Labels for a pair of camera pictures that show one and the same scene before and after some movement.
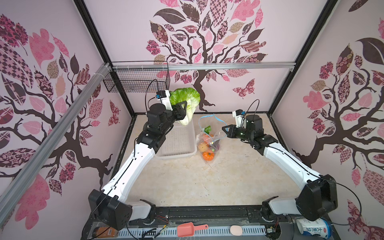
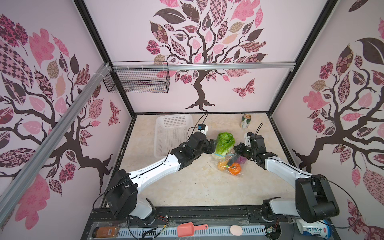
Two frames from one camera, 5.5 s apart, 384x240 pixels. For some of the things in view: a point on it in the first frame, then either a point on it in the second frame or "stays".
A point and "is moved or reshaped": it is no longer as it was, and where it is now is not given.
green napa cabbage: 191,96 -> 225,142
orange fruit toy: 208,156 -> 235,168
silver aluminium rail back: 155,67 stays
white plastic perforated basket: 180,142 stays
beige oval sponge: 236,230 stays
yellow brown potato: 202,147 is moved or reshaped
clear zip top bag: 208,143 -> 232,163
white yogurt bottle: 321,227 stays
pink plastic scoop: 188,229 stays
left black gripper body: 176,114 -> 207,147
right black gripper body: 240,133 -> 246,151
